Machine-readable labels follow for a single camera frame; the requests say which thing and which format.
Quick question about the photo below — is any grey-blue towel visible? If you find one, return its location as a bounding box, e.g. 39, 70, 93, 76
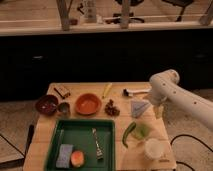
131, 100, 150, 118

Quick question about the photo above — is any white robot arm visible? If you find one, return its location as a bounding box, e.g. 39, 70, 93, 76
148, 69, 213, 131

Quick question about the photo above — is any orange-red bowl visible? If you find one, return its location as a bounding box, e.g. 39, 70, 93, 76
75, 93, 102, 115

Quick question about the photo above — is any dark red bowl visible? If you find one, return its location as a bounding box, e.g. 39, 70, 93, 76
35, 95, 58, 116

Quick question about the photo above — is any green cup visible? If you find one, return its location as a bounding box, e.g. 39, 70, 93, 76
132, 123, 151, 140

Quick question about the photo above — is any green chili pepper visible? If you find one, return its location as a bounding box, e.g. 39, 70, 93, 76
122, 122, 136, 148

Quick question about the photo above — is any white plastic cup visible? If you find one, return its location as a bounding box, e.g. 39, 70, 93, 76
144, 138, 164, 160

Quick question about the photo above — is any dark red grape bunch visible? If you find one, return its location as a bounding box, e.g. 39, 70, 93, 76
104, 99, 120, 116

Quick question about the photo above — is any yellow banana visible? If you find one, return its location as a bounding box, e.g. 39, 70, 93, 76
102, 83, 112, 99

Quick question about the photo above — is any metal fork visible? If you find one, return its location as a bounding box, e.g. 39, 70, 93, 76
92, 128, 103, 160

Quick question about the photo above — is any green plastic tray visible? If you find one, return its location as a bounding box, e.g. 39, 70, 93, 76
44, 119, 116, 171

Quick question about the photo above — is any orange peach fruit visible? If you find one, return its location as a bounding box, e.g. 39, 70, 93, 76
70, 150, 84, 167

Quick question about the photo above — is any small grey metal cup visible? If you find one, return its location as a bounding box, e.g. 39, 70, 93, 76
58, 102, 70, 117

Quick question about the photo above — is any brown wooden block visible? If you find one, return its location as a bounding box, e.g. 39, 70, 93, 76
54, 86, 70, 99

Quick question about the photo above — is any blue-grey sponge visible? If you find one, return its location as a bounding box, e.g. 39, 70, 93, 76
56, 144, 73, 168

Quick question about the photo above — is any wooden shelf rack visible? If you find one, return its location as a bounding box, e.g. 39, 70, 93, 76
0, 0, 213, 36

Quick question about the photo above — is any black cable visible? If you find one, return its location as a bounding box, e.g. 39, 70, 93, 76
170, 134, 213, 171

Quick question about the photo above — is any white-handled black brush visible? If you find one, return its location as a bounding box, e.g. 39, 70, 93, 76
123, 89, 150, 97

